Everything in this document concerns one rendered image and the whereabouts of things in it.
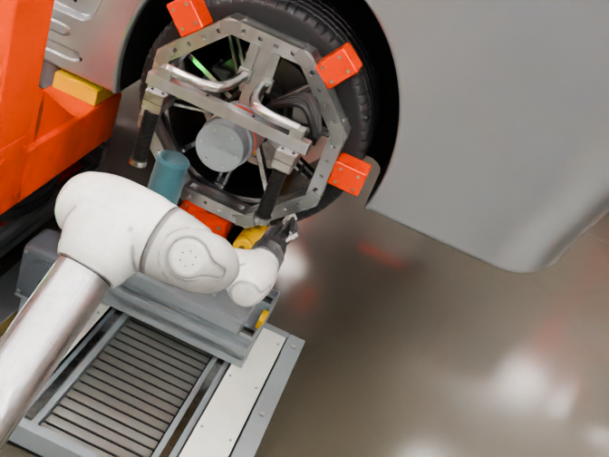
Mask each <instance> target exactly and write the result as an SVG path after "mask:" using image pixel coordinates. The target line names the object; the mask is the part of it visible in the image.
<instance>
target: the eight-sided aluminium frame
mask: <svg viewBox="0 0 609 457"><path fill-rule="evenodd" d="M231 34H232V35H234V36H236V37H238V38H240V39H243V40H245V41H247V42H249V43H251V42H252V43H254V44H257V45H260V46H259V47H261V48H263V49H265V50H267V51H268V52H271V53H272V52H274V53H278V54H280V55H281V57H283V58H285V59H286V60H289V61H291V62H293V63H297V64H299V65H300V66H301V68H302V70H303V72H304V76H305V78H306V80H307V82H308V84H309V86H310V89H311V91H312V93H313V96H315V98H316V99H317V100H318V102H319V105H320V110H321V114H322V116H323V118H324V121H325V124H326V126H327V128H328V131H329V132H330V136H329V139H328V141H327V143H326V145H325V148H324V151H323V154H322V156H321V159H320V160H319V162H318V165H317V167H316V170H315V172H314V176H313V177H312V180H311V182H310V185H309V187H308V188H306V189H303V190H299V191H296V192H293V193H290V194H287V195H284V196H282V197H279V198H277V201H276V203H275V207H274V209H273V212H272V214H271V217H272V218H271V220H274V219H279V218H282V217H285V216H288V215H291V214H294V213H296V212H300V211H303V210H309V209H310V208H313V207H316V206H317V204H318V203H319V201H320V199H321V197H322V196H323V194H324V192H325V190H326V186H327V181H328V179H329V176H330V174H331V172H332V169H333V167H334V164H335V162H336V160H337V159H338V157H339V155H340V154H341V151H342V149H343V146H344V144H345V142H346V140H347V139H348V134H349V132H350V130H351V126H350V123H349V122H348V117H346V115H345V112H344V110H343V106H342V105H341V103H340V100H339V98H338V96H337V93H336V91H335V89H334V87H333V88H332V89H327V87H326V85H325V84H324V81H323V79H322V77H321V76H320V74H319V73H318V72H317V70H316V69H315V66H316V65H317V64H318V63H319V62H320V61H321V60H322V59H323V57H322V56H321V55H320V53H319V51H318V49H317V48H316V47H314V46H311V45H310V44H309V43H304V42H302V41H300V40H298V39H296V38H294V37H292V36H290V35H288V34H284V33H282V32H280V31H277V30H276V29H274V28H272V27H270V26H267V25H265V24H262V23H259V22H258V21H256V20H254V19H251V18H249V17H248V15H242V14H240V13H235V14H233V15H228V16H227V17H225V18H223V19H221V20H219V21H217V22H215V23H213V24H210V25H209V26H207V27H205V28H203V29H201V30H199V31H197V32H195V33H193V34H190V35H187V36H185V37H181V38H179V39H177V40H173V41H171V42H169V43H168V44H165V45H163V46H161V47H160V48H159V49H158V50H157V52H156V56H155V57H154V59H153V60H154V63H153V66H152V69H155V70H157V71H158V70H159V68H160V66H161V65H163V64H166V65H168V64H171V65H173V66H175V65H176V62H177V59H178V57H180V56H182V55H184V54H187V53H190V52H193V51H195V50H197V49H198V48H201V47H203V46H205V45H208V44H211V43H214V42H215V41H217V40H219V39H222V38H224V37H226V36H229V35H231ZM262 39H263V40H262ZM276 44H277V45H279V47H276ZM160 117H161V115H159V118H158V120H157V124H156V128H155V131H154V134H153V137H152V140H151V144H150V150H151V152H152V154H153V155H154V157H155V159H156V158H157V154H158V152H160V151H164V150H172V151H177V149H176V147H175V145H174V143H173V142H172V140H171V138H170V136H169V134H168V132H167V130H166V128H165V126H164V124H163V122H162V120H161V118H160ZM158 130H159V131H158ZM166 145H167V146H166ZM191 195H192V196H191ZM210 195H211V196H210ZM180 198H181V199H182V200H185V199H187V200H188V201H190V202H191V203H193V204H194V205H196V206H198V207H200V208H202V209H205V210H207V211H209V212H211V213H213V214H216V215H218V216H220V217H221V218H223V219H226V220H229V221H231V222H233V223H235V224H236V225H237V226H241V227H243V228H245V229H247V228H250V227H254V226H256V225H259V224H257V223H255V222H254V221H253V216H254V213H255V211H257V209H258V206H259V204H260V203H259V204H256V205H254V206H249V205H247V204H246V203H244V202H242V201H239V200H237V199H234V198H232V197H230V196H228V195H226V194H224V193H222V192H220V191H218V190H214V189H212V188H210V187H209V186H207V185H205V184H202V183H200V182H198V181H196V180H193V179H192V178H191V177H190V176H189V173H188V171H187V174H186V178H185V181H184V185H183V188H182V191H181V194H180ZM224 201H225V202H224ZM234 215H235V216H234Z"/></svg>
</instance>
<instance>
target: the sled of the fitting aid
mask: <svg viewBox="0 0 609 457"><path fill-rule="evenodd" d="M279 295H280V292H279V291H277V290H275V289H273V288H272V289H271V290H270V292H269V293H268V294H267V295H266V296H265V298H264V299H263V300H261V301H260V302H259V303H257V304H256V306H255V307H254V309H253V311H252V312H251V314H250V316H249V318H248V319H247V321H246V322H245V324H244V326H243V327H242V329H241V331H240V333H239V334H238V335H236V334H234V333H231V332H229V331H227V330H226V329H224V328H222V327H220V326H217V325H214V324H212V323H210V322H208V321H207V320H205V319H203V318H201V317H199V316H195V315H193V314H191V313H190V312H188V311H186V310H184V309H181V308H179V307H177V306H174V305H172V304H171V303H169V302H167V301H164V300H162V299H160V298H158V297H155V296H153V295H152V294H149V293H147V292H145V291H143V290H141V289H139V288H137V287H135V286H132V285H130V284H128V283H126V282H123V283H122V284H121V285H119V286H117V287H115V288H110V290H109V291H108V293H107V294H106V296H105V297H104V298H103V300H102V303H104V304H106V305H108V306H112V307H114V308H116V309H118V310H120V311H121V312H123V313H125V314H127V315H129V316H133V317H135V318H137V319H139V320H140V321H142V322H144V323H146V324H149V325H151V326H154V327H156V328H158V329H159V330H161V331H163V332H165V333H168V334H170V335H173V336H175V337H176V338H178V339H180V340H182V341H185V342H187V343H189V344H191V345H193V346H195V347H197V348H199V349H201V350H204V351H206V352H208V353H210V354H212V355H214V356H216V357H218V358H221V359H223V360H225V361H227V362H229V363H231V364H232V365H235V366H237V367H240V368H241V367H242V365H243V363H244V362H245V361H246V359H247V356H248V354H249V353H250V351H251V349H252V347H253V345H254V344H255V342H256V340H257V338H258V336H259V335H260V333H261V331H262V329H263V327H264V325H265V324H266V321H267V319H268V318H269V316H270V315H271V313H272V311H273V309H274V307H275V305H276V301H277V299H278V297H279Z"/></svg>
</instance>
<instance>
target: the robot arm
mask: <svg viewBox="0 0 609 457"><path fill-rule="evenodd" d="M54 214H55V218H56V221H57V224H58V226H59V228H60V229H61V230H62V235H61V238H60V240H59V243H58V251H57V253H58V255H59V258H58V259H57V261H55V262H54V264H53V265H52V267H51V268H50V270H49V271H48V272H47V274H46V275H45V277H44V278H43V280H42V281H41V283H40V284H39V286H38V287H37V288H36V290H35V291H34V292H33V293H32V295H31V296H30V298H29V299H28V300H27V302H26V303H25V305H24V306H23V308H22V309H21V311H20V312H19V313H18V315H17V316H16V318H15V319H14V321H13V322H12V324H11V325H10V326H9V327H8V328H7V330H6V331H5V334H4V336H3V337H2V338H1V340H0V452H1V450H2V449H3V448H4V446H5V444H6V443H7V441H8V440H9V438H10V437H11V435H12V434H13V432H14V431H15V429H16V427H17V426H18V424H19V423H20V422H21V421H22V419H23V418H24V416H25V414H26V413H27V411H28V410H29V408H30V407H31V405H32V404H33V402H34V400H35V399H36V398H37V396H38V395H39V393H40V392H41V391H42V390H43V388H44V386H45V385H46V383H47V382H48V380H49V379H50V377H51V376H52V374H53V372H54V371H55V369H56V368H57V366H58V365H59V363H61V361H62V360H63V358H64V356H65V355H66V353H67V352H68V350H69V349H70V347H71V346H72V345H73V343H74V341H75V340H76V338H77V337H78V335H79V334H80V333H81V331H82V330H83V328H84V327H85V325H86V324H87V322H88V321H89V319H90V318H91V316H92V314H93V313H94V311H95V310H96V308H97V307H98V305H99V304H100V303H101V301H102V300H103V298H104V297H105V296H106V294H107V293H108V291H109V290H110V288H115V287H117V286H119V285H121V284H122V283H123V282H125V280H127V279H128V278H129V277H131V276H132V275H134V274H135V273H136V272H137V271H139V272H140V273H142V274H144V275H146V276H148V277H152V278H154V279H157V280H159V281H161V282H164V283H167V284H170V285H172V286H174V287H179V288H181V289H184V290H186V291H188V292H192V293H197V294H214V293H217V292H219V291H221V290H223V289H226V290H227V293H228V295H229V297H230V298H231V300H232V301H233V302H234V303H235V304H237V305H239V306H244V307H249V306H254V305H256V304H257V303H259V302H260V301H261V300H263V299H264V298H265V296H266V295H267V294H268V293H269V292H270V290H271V289H272V287H273V286H274V284H275V282H276V279H277V275H278V271H279V269H280V267H281V266H282V264H283V263H284V259H285V252H286V246H287V245H288V244H289V243H290V240H291V239H299V236H298V229H299V227H298V224H297V222H296V220H297V217H296V215H295V214H291V215H288V216H285V218H284V219H283V220H282V221H281V220H278V221H277V223H278V225H277V226H273V227H272V228H271V229H269V230H268V231H267V233H266V234H265V235H264V236H263V237H262V238H261V239H259V240H258V241H257V242H255V244H254V246H253V247H252V248H251V249H241V248H233V247H232V246H231V244H230V243H229V242H228V241H227V240H226V239H224V238H222V237H221V236H219V235H218V234H215V233H213V232H212V231H211V229H210V228H209V227H207V226H206V225H204V224H203V223H202V222H200V221H199V220H198V219H196V218H194V217H193V216H192V215H190V214H189V213H187V211H185V210H183V209H181V208H179V207H178V206H176V205H174V204H173V203H171V202H170V201H169V200H167V199H166V198H164V197H162V196H161V195H160V194H158V193H156V192H154V191H152V190H149V189H147V188H145V187H143V186H141V185H140V184H138V183H136V182H133V181H131V180H128V179H125V178H123V177H120V176H117V175H113V174H110V173H103V172H95V171H87V172H84V173H80V174H78V175H76V176H74V177H72V178H71V179H70V180H69V181H68V182H67V183H66V184H65V185H64V186H63V188H62V189H61V191H60V193H59V195H58V197H57V200H56V203H55V210H54Z"/></svg>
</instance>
